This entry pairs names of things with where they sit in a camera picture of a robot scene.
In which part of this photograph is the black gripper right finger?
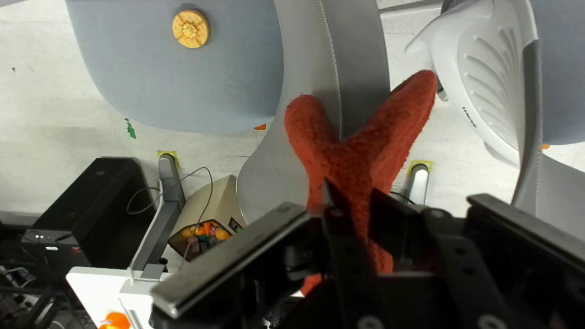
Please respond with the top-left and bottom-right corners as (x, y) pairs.
(368, 191), (461, 329)

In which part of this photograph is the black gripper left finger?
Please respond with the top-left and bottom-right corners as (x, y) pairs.
(322, 182), (382, 329)

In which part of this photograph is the orange towel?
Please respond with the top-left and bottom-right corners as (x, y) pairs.
(283, 70), (439, 275)

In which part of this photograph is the near grey office chair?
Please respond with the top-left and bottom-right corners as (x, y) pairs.
(406, 0), (585, 238)

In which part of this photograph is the grey office chair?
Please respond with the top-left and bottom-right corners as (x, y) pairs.
(406, 0), (585, 238)
(66, 0), (389, 222)

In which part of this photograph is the far grey office chair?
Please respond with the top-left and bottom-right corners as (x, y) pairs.
(66, 0), (389, 222)

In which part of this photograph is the cardboard box with fruit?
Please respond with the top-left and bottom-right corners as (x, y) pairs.
(166, 176), (247, 262)

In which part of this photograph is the orange flat item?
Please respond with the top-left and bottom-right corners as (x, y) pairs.
(99, 312), (130, 329)

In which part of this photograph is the white long work table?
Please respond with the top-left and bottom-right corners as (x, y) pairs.
(66, 268), (157, 329)

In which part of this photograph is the black box on floor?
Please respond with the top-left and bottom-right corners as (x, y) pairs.
(22, 158), (155, 269)

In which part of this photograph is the round wooden disc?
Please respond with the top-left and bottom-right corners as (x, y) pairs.
(172, 10), (210, 50)

